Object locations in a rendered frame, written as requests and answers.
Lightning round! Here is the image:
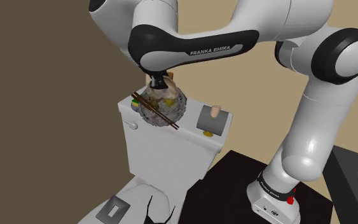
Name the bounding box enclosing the brown chopstick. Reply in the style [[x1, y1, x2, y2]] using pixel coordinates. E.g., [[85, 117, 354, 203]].
[[131, 93, 179, 130], [132, 91, 180, 129]]

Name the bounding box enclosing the grey speckled bowl with food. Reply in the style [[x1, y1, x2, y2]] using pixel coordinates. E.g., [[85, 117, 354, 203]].
[[137, 77, 188, 128]]

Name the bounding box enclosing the small tan cup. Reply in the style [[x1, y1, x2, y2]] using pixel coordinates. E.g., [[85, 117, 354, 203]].
[[210, 105, 222, 119]]

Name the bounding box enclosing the grey rounded box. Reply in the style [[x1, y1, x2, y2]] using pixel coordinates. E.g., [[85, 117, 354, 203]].
[[196, 105, 230, 137]]

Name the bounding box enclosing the white toilet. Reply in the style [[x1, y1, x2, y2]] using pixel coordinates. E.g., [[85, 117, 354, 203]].
[[77, 86, 234, 224]]

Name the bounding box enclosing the dark robot stand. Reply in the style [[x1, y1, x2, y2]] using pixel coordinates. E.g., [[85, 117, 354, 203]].
[[177, 150, 334, 224]]

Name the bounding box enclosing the black spiky figure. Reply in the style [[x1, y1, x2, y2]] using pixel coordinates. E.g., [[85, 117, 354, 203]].
[[143, 195, 177, 224]]

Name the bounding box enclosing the dark grey cabinet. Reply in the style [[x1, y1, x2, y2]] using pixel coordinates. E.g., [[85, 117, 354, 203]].
[[322, 144, 358, 224]]

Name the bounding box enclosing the grey square frame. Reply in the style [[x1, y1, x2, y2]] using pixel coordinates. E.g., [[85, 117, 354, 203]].
[[95, 194, 132, 224]]

